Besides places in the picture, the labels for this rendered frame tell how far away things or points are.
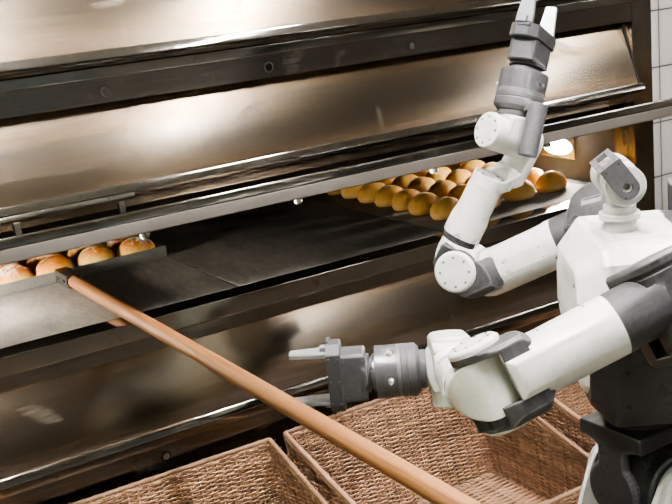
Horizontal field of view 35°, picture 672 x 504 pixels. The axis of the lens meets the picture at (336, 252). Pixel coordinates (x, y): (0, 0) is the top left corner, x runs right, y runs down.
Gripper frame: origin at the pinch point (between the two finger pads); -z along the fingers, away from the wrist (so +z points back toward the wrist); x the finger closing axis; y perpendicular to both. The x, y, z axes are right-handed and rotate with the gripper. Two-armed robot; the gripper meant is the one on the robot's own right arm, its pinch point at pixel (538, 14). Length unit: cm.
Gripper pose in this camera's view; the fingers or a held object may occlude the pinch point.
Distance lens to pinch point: 200.1
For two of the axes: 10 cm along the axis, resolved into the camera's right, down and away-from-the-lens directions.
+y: -8.3, -1.9, 5.2
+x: -5.1, -1.2, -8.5
